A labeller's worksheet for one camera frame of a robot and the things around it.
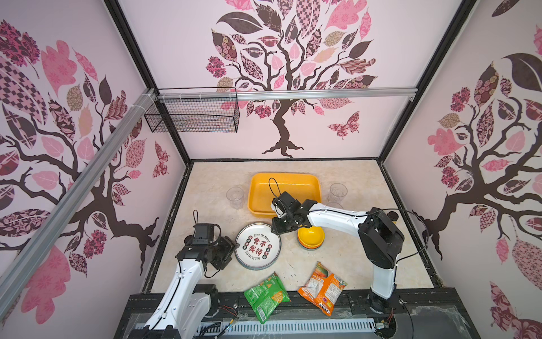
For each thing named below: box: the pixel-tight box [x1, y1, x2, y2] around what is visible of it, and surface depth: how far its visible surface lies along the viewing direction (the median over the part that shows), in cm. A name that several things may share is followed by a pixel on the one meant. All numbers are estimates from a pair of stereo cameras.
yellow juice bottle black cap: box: [386, 211, 399, 222], surface depth 87 cm
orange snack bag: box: [297, 261, 348, 318], surface depth 76 cm
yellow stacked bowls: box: [297, 226, 326, 251], surface depth 87 cm
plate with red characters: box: [234, 222, 282, 271], surface depth 87 cm
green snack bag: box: [243, 271, 292, 325], surface depth 74 cm
